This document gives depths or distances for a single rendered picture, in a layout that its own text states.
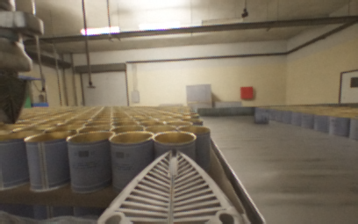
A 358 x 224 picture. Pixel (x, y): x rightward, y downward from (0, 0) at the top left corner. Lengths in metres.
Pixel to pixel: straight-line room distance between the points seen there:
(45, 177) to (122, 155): 0.13
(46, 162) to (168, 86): 9.21
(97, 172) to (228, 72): 9.72
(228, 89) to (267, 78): 2.56
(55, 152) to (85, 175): 0.06
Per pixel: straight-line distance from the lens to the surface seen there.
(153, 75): 9.71
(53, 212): 0.33
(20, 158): 0.34
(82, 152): 0.24
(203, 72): 9.51
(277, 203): 0.31
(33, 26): 0.47
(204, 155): 0.26
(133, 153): 0.21
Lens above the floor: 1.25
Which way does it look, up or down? 5 degrees down
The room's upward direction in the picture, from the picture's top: 2 degrees counter-clockwise
